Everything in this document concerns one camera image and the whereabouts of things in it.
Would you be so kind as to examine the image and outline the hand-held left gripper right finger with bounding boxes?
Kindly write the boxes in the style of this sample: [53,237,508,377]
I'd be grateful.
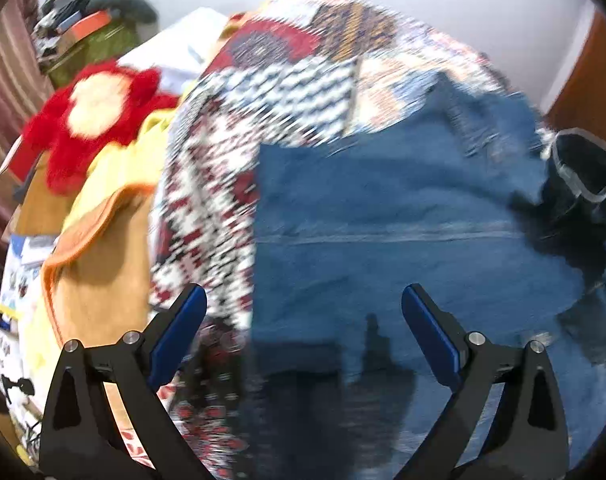
[401,283,570,480]

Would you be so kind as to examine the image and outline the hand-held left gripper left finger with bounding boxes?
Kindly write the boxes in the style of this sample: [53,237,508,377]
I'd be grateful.
[39,283,214,480]

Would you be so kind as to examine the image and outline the blue denim jacket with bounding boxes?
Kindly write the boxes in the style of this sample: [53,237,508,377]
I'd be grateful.
[243,77,606,480]

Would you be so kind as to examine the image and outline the brown wooden door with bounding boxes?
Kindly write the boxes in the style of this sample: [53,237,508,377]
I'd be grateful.
[544,10,606,155]

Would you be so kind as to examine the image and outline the yellow and tan blanket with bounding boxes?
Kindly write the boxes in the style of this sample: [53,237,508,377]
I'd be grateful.
[13,110,176,463]

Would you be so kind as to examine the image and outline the white cartoon printed cloth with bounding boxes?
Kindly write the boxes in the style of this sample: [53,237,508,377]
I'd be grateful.
[0,232,60,442]

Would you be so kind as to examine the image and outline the red and cream plush cushion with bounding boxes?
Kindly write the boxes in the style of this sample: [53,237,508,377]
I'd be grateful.
[22,60,180,197]

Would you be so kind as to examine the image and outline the patchwork printed blanket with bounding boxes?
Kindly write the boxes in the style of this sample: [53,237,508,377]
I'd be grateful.
[148,0,509,480]

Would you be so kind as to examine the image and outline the green bag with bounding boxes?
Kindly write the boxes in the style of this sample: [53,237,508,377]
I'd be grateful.
[45,21,140,89]

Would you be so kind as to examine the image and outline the striped curtain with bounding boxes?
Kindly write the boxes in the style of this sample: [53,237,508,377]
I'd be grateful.
[0,0,54,311]

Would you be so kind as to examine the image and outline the orange box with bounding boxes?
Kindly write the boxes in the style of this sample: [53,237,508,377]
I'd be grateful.
[62,10,116,40]

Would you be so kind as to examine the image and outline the dark grey cushion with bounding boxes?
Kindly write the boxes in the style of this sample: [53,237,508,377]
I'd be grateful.
[85,0,159,24]

